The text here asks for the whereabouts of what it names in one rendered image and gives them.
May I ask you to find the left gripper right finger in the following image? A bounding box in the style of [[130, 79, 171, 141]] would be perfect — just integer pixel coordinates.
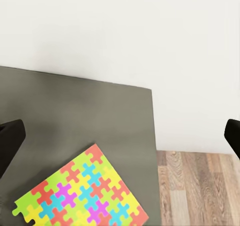
[[224, 118, 240, 159]]

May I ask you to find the jigsaw puzzle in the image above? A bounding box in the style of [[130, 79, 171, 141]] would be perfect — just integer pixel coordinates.
[[12, 144, 149, 226]]

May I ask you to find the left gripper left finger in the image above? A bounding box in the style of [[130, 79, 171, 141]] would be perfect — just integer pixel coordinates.
[[0, 119, 26, 179]]

